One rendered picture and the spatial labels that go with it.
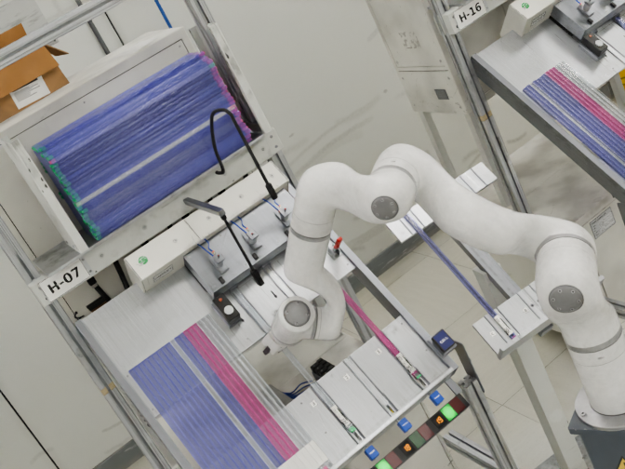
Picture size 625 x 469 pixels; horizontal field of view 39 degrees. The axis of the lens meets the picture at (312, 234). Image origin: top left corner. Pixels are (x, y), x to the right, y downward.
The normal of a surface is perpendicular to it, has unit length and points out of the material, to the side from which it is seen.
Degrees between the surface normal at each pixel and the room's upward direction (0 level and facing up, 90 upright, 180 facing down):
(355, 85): 90
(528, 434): 0
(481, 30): 90
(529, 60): 44
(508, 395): 0
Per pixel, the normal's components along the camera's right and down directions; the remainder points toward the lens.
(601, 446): -0.47, 0.56
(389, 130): 0.47, 0.15
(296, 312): 0.16, -0.33
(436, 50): -0.77, 0.55
